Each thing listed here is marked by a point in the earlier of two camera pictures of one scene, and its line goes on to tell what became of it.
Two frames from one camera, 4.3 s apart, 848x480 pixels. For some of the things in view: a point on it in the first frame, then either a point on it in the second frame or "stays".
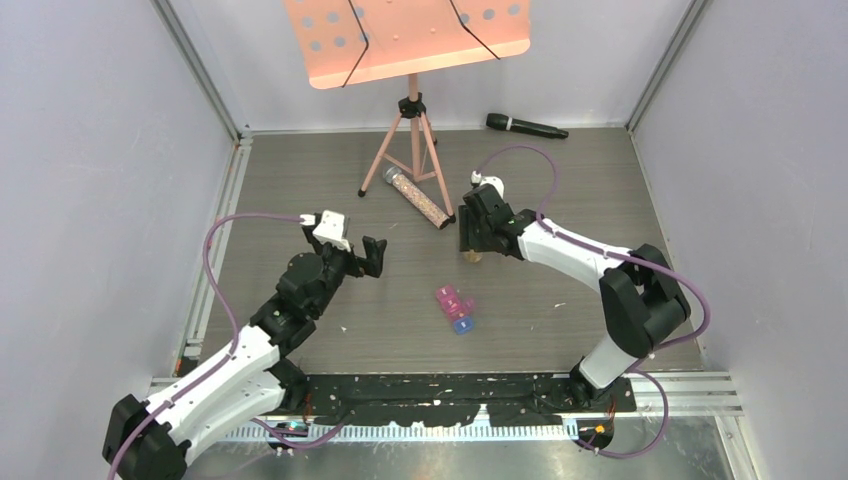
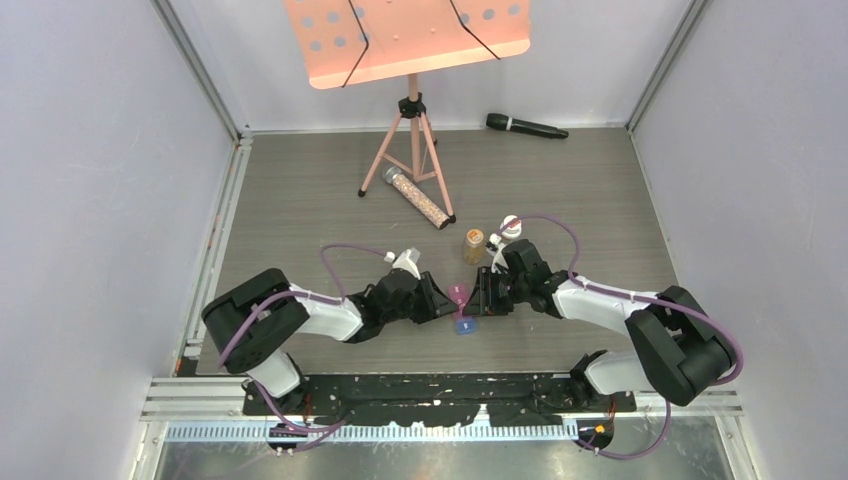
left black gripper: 370,265 → 435,302
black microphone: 500,121 stays
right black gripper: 468,240 → 481,303
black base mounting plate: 507,400 stays
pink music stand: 350,41 stays
